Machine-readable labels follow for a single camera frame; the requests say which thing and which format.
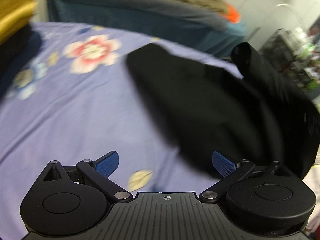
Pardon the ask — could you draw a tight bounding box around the cluttered wire shelf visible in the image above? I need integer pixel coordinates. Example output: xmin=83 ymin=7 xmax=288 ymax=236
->
xmin=259 ymin=20 xmax=319 ymax=98

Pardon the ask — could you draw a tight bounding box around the black jacket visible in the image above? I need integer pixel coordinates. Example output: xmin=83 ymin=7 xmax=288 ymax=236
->
xmin=126 ymin=42 xmax=319 ymax=178

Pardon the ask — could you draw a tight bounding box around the navy folded garment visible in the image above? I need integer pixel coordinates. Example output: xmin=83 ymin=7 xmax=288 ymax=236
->
xmin=1 ymin=24 xmax=42 ymax=101

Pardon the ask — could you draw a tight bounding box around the orange cloth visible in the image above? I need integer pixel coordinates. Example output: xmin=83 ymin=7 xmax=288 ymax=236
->
xmin=220 ymin=4 xmax=241 ymax=24

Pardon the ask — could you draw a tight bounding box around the yellow folded garment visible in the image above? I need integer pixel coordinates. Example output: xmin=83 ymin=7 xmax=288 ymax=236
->
xmin=0 ymin=0 xmax=37 ymax=44

